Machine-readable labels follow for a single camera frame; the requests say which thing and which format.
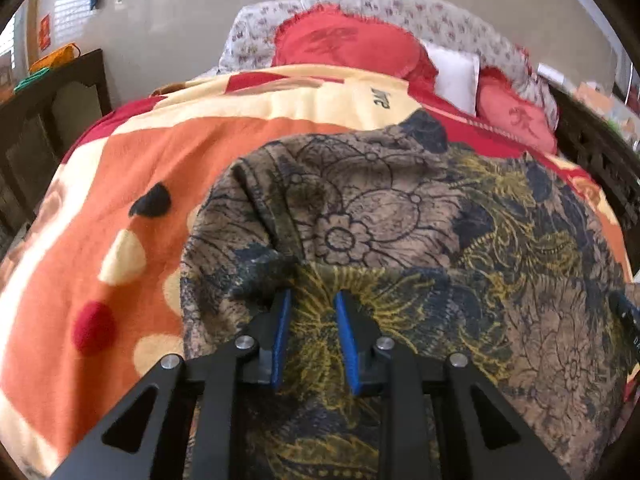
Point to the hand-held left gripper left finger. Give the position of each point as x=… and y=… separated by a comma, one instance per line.
x=281, y=345

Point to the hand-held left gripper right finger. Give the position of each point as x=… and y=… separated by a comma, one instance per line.
x=348, y=350

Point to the brown floral patterned garment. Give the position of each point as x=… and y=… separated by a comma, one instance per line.
x=400, y=210

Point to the dark carved wooden furniture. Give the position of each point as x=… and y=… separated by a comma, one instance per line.
x=592, y=147

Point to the orange red cream printed blanket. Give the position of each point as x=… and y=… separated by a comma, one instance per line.
x=150, y=155

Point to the small red pillow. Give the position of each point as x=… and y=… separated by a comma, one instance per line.
x=515, y=115

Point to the white pillow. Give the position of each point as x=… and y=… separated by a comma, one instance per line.
x=456, y=77

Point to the large red fringed pillow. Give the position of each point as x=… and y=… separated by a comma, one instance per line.
x=345, y=42

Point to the dark wooden cabinet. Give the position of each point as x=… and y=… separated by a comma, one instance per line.
x=40, y=130

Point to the floral white pillows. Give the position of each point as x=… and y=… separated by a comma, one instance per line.
x=425, y=10

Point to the green folded cloth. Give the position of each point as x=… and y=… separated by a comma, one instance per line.
x=32, y=80

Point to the orange bag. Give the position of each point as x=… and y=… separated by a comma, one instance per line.
x=57, y=56

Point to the dark wooden dresser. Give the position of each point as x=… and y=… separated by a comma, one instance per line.
x=65, y=5

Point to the red paper wall decoration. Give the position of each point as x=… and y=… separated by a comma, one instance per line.
x=45, y=32

